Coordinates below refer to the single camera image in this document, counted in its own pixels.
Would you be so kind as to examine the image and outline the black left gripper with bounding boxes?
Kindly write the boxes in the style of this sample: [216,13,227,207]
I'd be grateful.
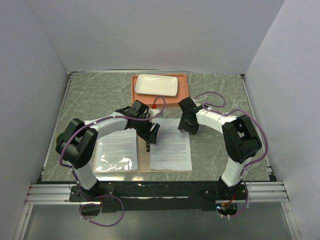
[134,115,160,145]

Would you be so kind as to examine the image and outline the tan paper folder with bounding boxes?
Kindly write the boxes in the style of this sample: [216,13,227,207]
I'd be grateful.
[92,117,193,174]

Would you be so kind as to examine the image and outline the white printed paper sheets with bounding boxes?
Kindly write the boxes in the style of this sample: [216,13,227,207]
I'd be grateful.
[150,118,192,172]

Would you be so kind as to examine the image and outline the white printed paper sheet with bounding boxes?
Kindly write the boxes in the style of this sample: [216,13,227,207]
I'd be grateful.
[93,129,139,173]

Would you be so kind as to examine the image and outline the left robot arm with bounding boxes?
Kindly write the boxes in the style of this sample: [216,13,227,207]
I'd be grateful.
[55,100,164,201]

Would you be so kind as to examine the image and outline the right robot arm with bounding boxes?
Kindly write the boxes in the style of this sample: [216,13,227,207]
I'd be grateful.
[178,97,262,200]

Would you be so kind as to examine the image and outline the terracotta rectangular tray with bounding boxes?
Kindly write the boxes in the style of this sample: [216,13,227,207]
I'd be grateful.
[131,73,189,108]

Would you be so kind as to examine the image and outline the white rectangular plate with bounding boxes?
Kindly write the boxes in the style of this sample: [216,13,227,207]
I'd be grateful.
[134,74,178,97]

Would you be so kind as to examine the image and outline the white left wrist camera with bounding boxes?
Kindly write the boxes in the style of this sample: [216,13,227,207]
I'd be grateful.
[148,103,164,123]

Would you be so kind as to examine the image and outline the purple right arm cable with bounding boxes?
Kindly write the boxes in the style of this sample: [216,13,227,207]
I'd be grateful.
[193,91,269,176]

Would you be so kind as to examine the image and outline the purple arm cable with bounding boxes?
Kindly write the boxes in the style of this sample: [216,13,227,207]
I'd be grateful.
[58,96,166,186]
[193,91,269,176]

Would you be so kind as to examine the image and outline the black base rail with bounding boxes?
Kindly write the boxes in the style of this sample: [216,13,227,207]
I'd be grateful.
[69,181,247,213]

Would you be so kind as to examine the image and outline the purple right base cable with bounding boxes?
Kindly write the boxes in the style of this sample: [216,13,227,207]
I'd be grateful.
[219,182,251,221]

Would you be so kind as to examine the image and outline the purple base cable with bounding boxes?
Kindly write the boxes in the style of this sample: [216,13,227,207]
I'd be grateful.
[79,194,125,228]
[219,182,251,221]

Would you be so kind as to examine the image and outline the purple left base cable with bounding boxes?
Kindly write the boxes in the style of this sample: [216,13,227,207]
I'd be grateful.
[79,194,125,228]

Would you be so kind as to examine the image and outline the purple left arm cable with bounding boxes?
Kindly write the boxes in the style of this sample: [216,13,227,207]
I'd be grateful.
[58,96,166,186]

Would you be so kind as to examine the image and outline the aluminium frame rail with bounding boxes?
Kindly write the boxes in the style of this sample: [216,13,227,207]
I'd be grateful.
[238,73,301,240]

